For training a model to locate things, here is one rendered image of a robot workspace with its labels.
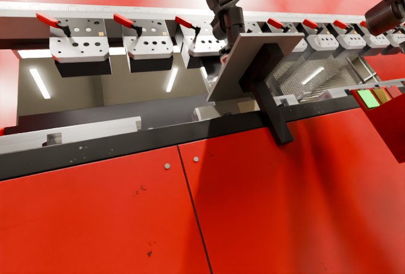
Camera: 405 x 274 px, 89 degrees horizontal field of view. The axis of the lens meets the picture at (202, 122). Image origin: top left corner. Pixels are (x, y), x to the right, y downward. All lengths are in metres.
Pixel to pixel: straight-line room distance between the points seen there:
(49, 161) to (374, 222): 0.68
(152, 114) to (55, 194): 0.84
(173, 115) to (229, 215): 0.86
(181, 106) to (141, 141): 0.83
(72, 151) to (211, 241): 0.29
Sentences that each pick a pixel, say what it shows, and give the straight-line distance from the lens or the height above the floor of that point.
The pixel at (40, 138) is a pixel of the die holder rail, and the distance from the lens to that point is 0.60.
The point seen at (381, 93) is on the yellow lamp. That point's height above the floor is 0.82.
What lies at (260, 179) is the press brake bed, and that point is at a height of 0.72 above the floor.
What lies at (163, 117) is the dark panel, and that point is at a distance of 1.19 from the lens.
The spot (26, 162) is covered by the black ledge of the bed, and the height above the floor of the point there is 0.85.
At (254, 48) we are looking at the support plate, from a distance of 0.52.
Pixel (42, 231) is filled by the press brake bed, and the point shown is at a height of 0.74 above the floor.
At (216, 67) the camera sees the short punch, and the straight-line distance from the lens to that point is 0.77.
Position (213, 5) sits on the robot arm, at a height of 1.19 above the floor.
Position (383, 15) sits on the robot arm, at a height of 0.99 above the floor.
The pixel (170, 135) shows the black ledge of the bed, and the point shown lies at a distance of 0.43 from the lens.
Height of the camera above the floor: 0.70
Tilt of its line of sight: 22 degrees up
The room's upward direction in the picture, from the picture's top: 18 degrees counter-clockwise
